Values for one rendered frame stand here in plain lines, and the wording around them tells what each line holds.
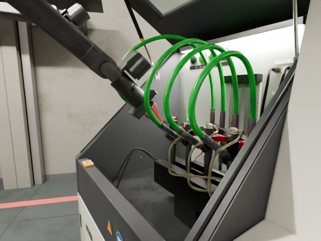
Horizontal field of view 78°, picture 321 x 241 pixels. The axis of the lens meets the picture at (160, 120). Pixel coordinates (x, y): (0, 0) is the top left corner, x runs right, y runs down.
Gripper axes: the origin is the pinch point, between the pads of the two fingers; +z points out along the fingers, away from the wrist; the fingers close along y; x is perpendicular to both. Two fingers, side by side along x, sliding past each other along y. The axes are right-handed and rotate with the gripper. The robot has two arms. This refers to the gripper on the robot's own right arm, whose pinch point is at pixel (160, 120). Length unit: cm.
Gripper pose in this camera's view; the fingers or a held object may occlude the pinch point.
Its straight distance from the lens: 66.3
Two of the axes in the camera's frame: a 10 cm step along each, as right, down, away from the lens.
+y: 6.6, -7.4, 1.2
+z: 6.7, 6.5, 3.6
